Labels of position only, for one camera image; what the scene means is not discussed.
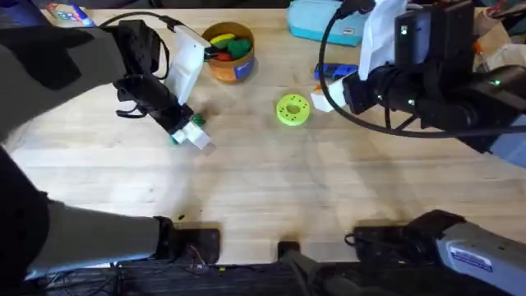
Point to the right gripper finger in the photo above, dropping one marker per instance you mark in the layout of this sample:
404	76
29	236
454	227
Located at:
335	85
326	103

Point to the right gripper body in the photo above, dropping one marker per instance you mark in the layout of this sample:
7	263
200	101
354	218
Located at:
394	92

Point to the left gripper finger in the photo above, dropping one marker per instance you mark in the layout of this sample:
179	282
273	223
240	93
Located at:
179	137
199	137

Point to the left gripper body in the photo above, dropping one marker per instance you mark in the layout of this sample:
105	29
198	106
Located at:
158	100

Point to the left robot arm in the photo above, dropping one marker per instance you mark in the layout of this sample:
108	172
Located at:
82	238

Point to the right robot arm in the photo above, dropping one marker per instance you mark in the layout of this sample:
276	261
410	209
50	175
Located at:
472	251

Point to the blue electric screwdriver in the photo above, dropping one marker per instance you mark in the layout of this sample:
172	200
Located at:
335	70

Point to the green disc with holes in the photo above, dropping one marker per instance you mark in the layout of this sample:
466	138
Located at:
292	109

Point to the left wrist upright plate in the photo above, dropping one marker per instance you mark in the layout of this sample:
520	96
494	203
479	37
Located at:
187	66

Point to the wrist upright plate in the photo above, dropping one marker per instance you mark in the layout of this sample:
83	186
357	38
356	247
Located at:
380	37
187	66

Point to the right wrist upright plate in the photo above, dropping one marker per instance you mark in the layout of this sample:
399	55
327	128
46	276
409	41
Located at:
380	37

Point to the teal soft case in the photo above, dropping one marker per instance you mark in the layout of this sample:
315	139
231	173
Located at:
320	20

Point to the orange tub with toys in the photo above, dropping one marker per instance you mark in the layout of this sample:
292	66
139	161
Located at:
228	51

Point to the cardboard box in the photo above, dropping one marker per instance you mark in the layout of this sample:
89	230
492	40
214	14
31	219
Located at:
495	37

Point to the colourful printed box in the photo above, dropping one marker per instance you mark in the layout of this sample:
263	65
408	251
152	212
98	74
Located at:
70	14

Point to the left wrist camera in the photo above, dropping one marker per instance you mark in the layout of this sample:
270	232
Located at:
139	47

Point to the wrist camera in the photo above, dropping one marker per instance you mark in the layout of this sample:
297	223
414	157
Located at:
435	37
139	47

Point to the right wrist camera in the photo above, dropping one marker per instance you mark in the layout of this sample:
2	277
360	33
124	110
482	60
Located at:
435	37

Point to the black rail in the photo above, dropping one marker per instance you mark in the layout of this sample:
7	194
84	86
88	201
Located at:
246	281

